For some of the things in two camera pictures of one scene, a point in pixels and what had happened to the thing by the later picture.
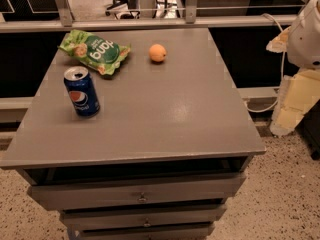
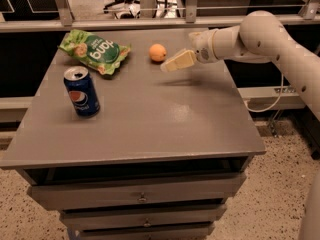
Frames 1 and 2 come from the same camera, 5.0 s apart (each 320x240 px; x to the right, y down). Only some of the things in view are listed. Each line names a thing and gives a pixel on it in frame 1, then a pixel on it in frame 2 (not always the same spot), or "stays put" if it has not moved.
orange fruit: [157, 52] stays put
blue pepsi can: [81, 91] stays put
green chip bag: [94, 50] stays put
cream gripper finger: [297, 93] → [203, 51]
